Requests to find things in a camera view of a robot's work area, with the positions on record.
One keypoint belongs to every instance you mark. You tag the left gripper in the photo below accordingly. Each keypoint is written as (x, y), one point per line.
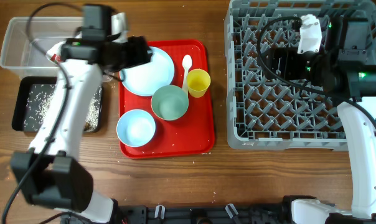
(135, 54)

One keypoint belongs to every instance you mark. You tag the red serving tray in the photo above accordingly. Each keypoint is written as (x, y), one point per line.
(191, 134)

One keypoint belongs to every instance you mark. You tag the small light blue bowl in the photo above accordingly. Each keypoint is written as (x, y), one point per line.
(135, 128)

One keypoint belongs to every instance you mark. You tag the white plastic spoon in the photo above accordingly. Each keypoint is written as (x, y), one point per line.
(186, 64)

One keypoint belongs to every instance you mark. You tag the white rice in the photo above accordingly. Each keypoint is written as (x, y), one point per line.
(38, 102)

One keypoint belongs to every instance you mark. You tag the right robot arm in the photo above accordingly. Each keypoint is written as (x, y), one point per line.
(333, 60)

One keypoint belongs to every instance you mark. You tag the green bowl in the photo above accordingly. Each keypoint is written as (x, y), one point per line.
(170, 103)

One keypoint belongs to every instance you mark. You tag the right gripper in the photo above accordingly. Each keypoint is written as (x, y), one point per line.
(287, 56)

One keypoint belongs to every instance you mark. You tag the red snack wrapper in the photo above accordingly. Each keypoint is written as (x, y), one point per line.
(55, 58)

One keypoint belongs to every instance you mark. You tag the grey dishwasher rack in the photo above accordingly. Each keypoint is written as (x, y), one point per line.
(267, 114)

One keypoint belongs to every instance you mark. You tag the large light blue plate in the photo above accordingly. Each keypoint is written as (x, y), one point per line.
(145, 79)

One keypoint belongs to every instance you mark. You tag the yellow plastic cup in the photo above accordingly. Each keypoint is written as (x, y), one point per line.
(198, 81)

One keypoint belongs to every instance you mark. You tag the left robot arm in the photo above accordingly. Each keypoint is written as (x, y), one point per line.
(48, 173)

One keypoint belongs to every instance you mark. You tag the clear plastic bin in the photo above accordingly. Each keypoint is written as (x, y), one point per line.
(21, 58)

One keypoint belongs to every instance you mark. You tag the black plastic tray bin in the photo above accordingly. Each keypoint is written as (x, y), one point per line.
(24, 89)

